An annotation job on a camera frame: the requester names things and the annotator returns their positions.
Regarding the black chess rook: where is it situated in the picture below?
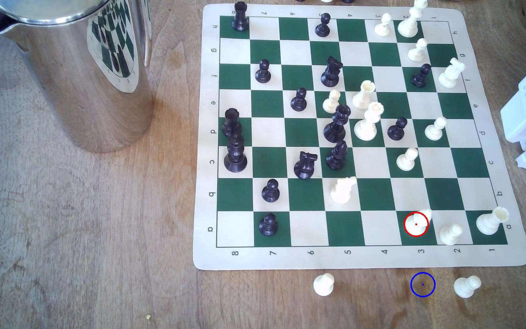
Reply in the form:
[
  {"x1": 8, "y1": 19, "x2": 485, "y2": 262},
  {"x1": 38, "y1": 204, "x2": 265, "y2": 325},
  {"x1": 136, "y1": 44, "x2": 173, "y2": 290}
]
[{"x1": 232, "y1": 1, "x2": 250, "y2": 32}]

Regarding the green and cream chess mat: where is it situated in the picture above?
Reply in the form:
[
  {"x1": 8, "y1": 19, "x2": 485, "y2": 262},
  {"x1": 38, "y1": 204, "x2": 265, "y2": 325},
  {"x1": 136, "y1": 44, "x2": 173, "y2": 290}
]
[{"x1": 193, "y1": 2, "x2": 526, "y2": 271}]

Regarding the black chess knight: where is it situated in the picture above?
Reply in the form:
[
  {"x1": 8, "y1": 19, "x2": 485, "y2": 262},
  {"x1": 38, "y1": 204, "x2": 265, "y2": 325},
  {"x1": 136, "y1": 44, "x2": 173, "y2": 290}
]
[
  {"x1": 293, "y1": 152, "x2": 318, "y2": 180},
  {"x1": 321, "y1": 56, "x2": 343, "y2": 88}
]

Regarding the white chess rook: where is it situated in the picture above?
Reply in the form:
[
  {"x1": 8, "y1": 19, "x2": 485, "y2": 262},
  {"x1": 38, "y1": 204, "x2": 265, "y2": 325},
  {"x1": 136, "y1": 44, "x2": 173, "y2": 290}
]
[
  {"x1": 476, "y1": 207, "x2": 510, "y2": 236},
  {"x1": 352, "y1": 80, "x2": 376, "y2": 111}
]

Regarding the white chess knight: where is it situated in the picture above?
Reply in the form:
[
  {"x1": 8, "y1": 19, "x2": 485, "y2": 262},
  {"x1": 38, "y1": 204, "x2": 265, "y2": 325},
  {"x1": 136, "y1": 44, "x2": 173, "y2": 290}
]
[
  {"x1": 330, "y1": 176, "x2": 358, "y2": 205},
  {"x1": 438, "y1": 58, "x2": 466, "y2": 89}
]

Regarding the shiny stainless steel pitcher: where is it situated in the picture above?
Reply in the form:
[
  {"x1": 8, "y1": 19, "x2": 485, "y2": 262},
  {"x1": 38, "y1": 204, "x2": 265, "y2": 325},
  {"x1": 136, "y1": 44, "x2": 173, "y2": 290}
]
[{"x1": 0, "y1": 0, "x2": 156, "y2": 154}]

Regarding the black chess queen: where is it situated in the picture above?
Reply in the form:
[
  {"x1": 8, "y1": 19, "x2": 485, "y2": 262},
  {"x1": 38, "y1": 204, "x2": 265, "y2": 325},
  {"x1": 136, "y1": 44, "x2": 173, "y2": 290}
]
[{"x1": 224, "y1": 133, "x2": 248, "y2": 173}]

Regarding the white chess king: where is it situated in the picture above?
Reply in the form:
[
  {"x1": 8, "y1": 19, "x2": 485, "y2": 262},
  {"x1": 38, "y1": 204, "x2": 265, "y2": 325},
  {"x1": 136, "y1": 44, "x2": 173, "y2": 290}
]
[{"x1": 397, "y1": 0, "x2": 428, "y2": 38}]

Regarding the black chess bishop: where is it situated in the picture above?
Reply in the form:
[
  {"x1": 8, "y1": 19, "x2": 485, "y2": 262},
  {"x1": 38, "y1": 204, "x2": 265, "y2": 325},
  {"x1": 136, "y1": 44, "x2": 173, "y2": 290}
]
[
  {"x1": 323, "y1": 104, "x2": 352, "y2": 143},
  {"x1": 325, "y1": 140, "x2": 349, "y2": 171}
]

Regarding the black chess pawn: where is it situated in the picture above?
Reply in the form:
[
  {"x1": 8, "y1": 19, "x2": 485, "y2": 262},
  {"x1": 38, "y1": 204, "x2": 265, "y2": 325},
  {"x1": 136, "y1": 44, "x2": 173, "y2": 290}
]
[
  {"x1": 259, "y1": 213, "x2": 278, "y2": 237},
  {"x1": 255, "y1": 59, "x2": 272, "y2": 84},
  {"x1": 387, "y1": 117, "x2": 408, "y2": 141},
  {"x1": 315, "y1": 13, "x2": 331, "y2": 38},
  {"x1": 261, "y1": 179, "x2": 280, "y2": 203},
  {"x1": 411, "y1": 63, "x2": 432, "y2": 88},
  {"x1": 290, "y1": 88, "x2": 308, "y2": 112}
]

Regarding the white chess pawn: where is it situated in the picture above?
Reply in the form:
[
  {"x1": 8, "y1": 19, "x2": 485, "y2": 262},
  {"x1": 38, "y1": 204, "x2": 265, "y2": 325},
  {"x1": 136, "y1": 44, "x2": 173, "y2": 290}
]
[
  {"x1": 440, "y1": 223, "x2": 464, "y2": 246},
  {"x1": 313, "y1": 273, "x2": 335, "y2": 297},
  {"x1": 396, "y1": 147, "x2": 419, "y2": 172},
  {"x1": 407, "y1": 38, "x2": 428, "y2": 63},
  {"x1": 322, "y1": 90, "x2": 342, "y2": 114},
  {"x1": 454, "y1": 275, "x2": 482, "y2": 299},
  {"x1": 374, "y1": 12, "x2": 393, "y2": 37},
  {"x1": 425, "y1": 116, "x2": 447, "y2": 141}
]

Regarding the white chess queen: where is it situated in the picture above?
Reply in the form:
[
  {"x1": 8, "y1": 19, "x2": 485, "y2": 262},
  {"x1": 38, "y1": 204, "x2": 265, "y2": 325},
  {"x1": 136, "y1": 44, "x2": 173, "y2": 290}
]
[{"x1": 353, "y1": 101, "x2": 385, "y2": 142}]

